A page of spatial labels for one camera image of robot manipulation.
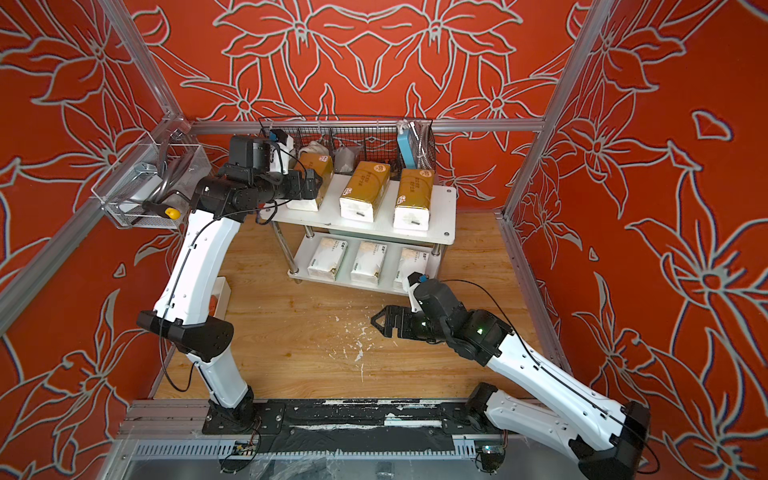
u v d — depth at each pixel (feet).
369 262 3.01
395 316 2.00
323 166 2.48
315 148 2.93
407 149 2.79
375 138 3.12
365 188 2.27
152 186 2.29
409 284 2.15
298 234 3.65
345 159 3.04
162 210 2.07
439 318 1.67
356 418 2.43
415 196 2.18
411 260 2.96
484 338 1.55
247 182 1.65
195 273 1.46
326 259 3.04
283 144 2.00
